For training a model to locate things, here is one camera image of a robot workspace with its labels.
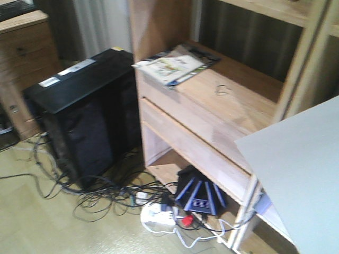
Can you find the wooden shelf unit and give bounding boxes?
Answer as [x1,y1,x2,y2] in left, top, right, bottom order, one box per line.
[128,0,339,254]

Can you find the black computer tower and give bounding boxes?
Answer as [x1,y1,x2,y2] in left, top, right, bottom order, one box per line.
[23,49,141,189]

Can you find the white paper sheets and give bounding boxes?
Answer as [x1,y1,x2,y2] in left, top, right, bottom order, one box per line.
[236,97,338,253]

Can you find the wooden drawer cabinet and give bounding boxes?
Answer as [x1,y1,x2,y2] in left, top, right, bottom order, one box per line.
[1,11,61,140]

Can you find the black blue wifi router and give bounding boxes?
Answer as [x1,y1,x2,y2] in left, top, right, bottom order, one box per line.
[174,165,228,216]

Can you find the white power strip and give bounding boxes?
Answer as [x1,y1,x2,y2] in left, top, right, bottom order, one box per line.
[140,203,176,226]

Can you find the grey curtain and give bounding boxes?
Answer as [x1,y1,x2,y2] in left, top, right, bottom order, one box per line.
[34,0,132,61]

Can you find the stack of magazines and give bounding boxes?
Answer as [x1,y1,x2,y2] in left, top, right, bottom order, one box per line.
[132,43,221,88]

